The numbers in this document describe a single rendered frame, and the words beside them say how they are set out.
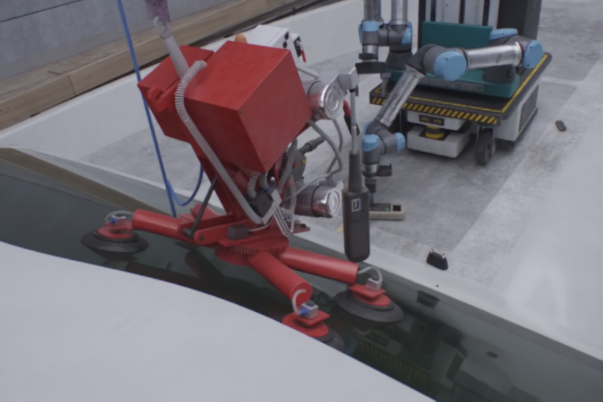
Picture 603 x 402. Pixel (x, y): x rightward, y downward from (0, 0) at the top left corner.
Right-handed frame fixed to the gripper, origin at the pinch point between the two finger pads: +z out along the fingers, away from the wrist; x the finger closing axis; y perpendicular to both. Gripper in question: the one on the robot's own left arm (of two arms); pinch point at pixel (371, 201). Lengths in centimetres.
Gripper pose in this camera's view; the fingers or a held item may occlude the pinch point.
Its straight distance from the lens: 248.9
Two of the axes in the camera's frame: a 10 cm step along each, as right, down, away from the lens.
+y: -9.8, -0.1, 1.9
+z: 0.8, 8.7, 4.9
